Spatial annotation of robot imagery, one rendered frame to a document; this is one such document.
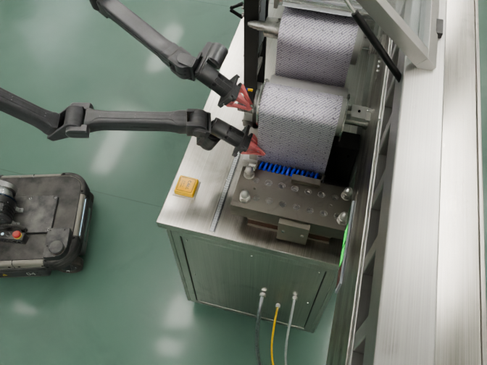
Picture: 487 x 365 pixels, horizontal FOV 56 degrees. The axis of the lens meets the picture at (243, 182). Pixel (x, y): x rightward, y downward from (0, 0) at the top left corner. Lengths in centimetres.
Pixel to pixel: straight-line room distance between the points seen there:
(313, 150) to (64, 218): 148
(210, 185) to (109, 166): 135
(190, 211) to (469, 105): 93
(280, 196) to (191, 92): 186
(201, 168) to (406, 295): 114
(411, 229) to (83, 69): 306
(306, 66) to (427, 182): 82
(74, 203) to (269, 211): 135
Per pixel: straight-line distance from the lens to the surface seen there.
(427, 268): 76
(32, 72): 370
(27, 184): 272
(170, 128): 147
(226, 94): 141
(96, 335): 249
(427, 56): 101
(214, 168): 172
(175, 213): 163
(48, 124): 153
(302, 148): 148
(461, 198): 112
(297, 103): 138
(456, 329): 98
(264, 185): 152
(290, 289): 185
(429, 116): 94
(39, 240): 252
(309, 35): 149
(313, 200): 151
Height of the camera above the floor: 231
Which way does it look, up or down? 57 degrees down
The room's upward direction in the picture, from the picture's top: straight up
